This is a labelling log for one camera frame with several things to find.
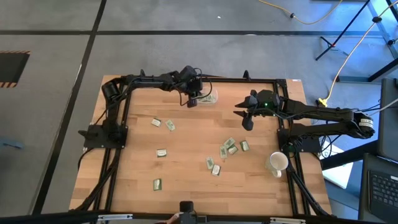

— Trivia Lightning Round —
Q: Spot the black floor hatch striped edge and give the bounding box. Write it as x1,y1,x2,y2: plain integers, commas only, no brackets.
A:
0,50,31,88

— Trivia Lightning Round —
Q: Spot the clear plastic bin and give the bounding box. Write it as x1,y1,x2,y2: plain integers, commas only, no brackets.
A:
195,88,219,106

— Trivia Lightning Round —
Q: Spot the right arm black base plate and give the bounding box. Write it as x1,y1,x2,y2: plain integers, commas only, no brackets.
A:
277,128,322,154

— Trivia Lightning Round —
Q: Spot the black aluminium table frame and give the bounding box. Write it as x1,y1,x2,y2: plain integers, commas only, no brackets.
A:
70,68,332,218

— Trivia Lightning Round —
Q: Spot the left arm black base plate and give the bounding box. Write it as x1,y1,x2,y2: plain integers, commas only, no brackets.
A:
78,123,129,149

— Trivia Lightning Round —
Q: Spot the black tripod stand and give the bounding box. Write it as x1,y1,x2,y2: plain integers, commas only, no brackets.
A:
315,0,398,83

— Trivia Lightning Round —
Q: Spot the silver bracket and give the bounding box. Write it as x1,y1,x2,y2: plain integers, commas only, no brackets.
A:
269,217,307,224
97,213,134,222

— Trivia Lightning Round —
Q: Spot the white mug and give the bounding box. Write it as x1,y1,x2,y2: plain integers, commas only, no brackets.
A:
265,151,289,179

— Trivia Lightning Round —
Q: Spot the white cable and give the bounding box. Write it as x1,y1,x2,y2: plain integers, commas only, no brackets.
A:
353,98,398,114

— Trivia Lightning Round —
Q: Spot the black crossbeam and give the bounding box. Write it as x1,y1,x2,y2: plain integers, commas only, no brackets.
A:
0,210,398,224

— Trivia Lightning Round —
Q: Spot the left wrist camera black cable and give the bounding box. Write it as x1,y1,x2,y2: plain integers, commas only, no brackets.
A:
177,68,214,106

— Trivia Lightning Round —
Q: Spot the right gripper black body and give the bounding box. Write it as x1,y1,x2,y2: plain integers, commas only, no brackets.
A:
243,89,261,132

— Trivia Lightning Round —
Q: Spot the black laptop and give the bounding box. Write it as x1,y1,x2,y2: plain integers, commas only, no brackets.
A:
357,77,398,224

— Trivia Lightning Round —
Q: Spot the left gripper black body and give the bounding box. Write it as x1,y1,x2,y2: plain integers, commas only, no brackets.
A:
178,65,205,99

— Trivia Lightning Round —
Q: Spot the black rectangular device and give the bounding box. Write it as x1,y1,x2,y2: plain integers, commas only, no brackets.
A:
179,200,196,224

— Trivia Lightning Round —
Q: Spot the yellow extension cable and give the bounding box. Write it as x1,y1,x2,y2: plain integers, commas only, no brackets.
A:
316,0,398,108
257,0,343,26

